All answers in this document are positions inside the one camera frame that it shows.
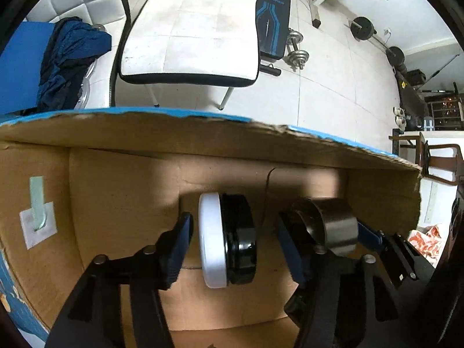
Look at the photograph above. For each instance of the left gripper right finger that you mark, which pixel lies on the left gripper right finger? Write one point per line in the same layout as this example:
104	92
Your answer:
339	301

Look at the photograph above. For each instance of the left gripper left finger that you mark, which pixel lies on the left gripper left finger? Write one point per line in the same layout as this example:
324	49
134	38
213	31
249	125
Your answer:
92	314

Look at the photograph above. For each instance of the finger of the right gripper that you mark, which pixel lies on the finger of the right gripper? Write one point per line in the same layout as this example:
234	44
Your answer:
369	238

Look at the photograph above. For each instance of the silver metal tin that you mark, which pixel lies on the silver metal tin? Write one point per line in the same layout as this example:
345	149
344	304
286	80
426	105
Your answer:
330	222

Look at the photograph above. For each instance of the black jar white lid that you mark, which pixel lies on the black jar white lid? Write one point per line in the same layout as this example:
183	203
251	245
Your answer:
227	238

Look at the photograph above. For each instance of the orange white cloth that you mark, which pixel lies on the orange white cloth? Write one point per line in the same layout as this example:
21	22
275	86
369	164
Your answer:
428	244

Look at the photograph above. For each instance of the wooden chair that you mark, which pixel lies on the wooden chair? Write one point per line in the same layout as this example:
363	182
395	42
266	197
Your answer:
423	156

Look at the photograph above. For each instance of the white shoes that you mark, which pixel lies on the white shoes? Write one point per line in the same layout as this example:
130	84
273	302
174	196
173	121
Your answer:
400	118

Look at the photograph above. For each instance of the cardboard box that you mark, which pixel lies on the cardboard box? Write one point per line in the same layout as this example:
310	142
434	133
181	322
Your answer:
76	185

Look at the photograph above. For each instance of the chrome dumbbell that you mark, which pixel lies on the chrome dumbbell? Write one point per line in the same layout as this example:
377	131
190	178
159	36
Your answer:
296	56

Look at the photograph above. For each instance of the barbell on floor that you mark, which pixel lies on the barbell on floor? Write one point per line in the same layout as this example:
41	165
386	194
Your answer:
362	29

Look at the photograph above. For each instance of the black blue weight bench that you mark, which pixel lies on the black blue weight bench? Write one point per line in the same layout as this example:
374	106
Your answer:
272	23

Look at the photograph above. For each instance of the white padded chair right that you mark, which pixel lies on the white padded chair right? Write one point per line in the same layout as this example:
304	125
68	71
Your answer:
192	42

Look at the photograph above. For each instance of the white padded chair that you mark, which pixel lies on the white padded chair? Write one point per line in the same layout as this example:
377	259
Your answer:
192	42
112	15

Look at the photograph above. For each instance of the blue foam mat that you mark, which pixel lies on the blue foam mat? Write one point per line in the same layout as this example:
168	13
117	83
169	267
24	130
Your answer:
20	66

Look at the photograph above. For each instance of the dark blue clothing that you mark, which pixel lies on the dark blue clothing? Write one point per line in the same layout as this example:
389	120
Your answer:
73	46

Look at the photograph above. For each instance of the white padded chair left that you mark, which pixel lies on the white padded chair left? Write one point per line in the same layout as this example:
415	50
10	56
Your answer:
112	15

